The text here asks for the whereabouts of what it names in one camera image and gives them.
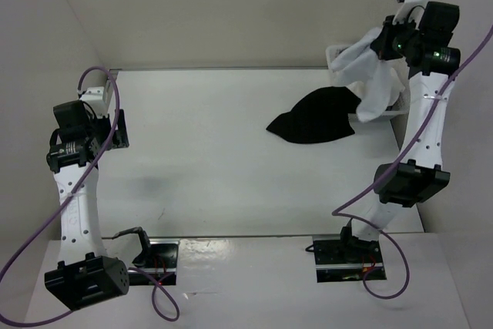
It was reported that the white skirt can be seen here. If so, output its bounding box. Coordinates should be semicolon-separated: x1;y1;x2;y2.
325;28;404;123

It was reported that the black skirt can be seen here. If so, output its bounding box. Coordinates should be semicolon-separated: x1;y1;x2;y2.
266;87;361;145

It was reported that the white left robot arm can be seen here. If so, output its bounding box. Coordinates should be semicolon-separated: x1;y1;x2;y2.
44;99;129;311

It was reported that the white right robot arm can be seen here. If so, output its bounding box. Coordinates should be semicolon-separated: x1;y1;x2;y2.
337;2;461;262

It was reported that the white plastic basket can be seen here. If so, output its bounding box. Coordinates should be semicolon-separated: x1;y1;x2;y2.
325;45;406;119

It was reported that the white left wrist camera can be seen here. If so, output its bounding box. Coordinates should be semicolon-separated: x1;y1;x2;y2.
79;86;113;119

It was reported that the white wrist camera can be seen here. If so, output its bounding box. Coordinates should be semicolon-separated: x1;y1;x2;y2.
79;86;113;119
393;0;427;25

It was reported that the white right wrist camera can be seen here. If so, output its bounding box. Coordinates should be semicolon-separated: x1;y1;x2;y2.
393;0;427;25

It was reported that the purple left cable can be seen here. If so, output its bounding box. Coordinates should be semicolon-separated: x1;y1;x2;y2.
0;66;180;324

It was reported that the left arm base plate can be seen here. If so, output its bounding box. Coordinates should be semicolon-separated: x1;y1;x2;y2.
131;239;179;286

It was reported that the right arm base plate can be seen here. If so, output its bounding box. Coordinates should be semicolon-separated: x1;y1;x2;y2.
305;235;387;283

